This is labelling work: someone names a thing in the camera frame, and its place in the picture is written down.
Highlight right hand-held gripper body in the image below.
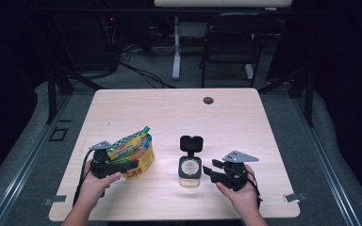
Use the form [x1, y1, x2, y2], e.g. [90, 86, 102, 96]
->
[211, 150, 260, 192]

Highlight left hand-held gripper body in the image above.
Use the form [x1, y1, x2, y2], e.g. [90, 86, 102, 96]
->
[89, 140, 122, 180]

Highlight clear square jar black lid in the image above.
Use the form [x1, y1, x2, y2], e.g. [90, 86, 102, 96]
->
[177, 135, 205, 188]

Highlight yellow spout pouch green cap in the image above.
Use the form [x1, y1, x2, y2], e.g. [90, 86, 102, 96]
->
[107, 125, 156, 180]

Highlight person's left hand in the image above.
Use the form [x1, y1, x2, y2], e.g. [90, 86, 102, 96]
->
[80, 159, 123, 210]

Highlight person's right hand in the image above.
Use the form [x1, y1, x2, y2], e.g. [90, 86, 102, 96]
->
[216, 165, 260, 218]

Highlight grey tape strip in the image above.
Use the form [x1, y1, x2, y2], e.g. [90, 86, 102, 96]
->
[42, 194, 68, 207]
[283, 192, 307, 203]

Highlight black metal stand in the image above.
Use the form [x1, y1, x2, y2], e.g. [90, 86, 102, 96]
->
[288, 69, 316, 128]
[45, 67, 74, 124]

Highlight white desk leg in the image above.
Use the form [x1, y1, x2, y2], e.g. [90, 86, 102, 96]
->
[172, 15, 183, 81]

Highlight black chair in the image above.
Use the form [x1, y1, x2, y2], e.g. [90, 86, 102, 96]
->
[200, 12, 273, 89]

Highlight dark computer tower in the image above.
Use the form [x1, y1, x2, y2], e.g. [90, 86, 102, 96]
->
[52, 12, 119, 72]

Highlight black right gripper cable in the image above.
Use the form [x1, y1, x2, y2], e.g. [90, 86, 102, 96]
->
[246, 170, 264, 210]

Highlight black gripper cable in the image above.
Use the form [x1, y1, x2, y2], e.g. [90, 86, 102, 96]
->
[246, 170, 264, 210]
[72, 150, 94, 208]

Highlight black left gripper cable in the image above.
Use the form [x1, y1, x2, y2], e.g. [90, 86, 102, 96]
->
[72, 150, 94, 208]

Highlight aluminium floor rail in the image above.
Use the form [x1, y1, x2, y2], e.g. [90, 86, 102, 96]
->
[291, 96, 362, 226]
[0, 93, 74, 226]

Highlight black floor cable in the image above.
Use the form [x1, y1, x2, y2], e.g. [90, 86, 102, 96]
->
[118, 60, 174, 89]

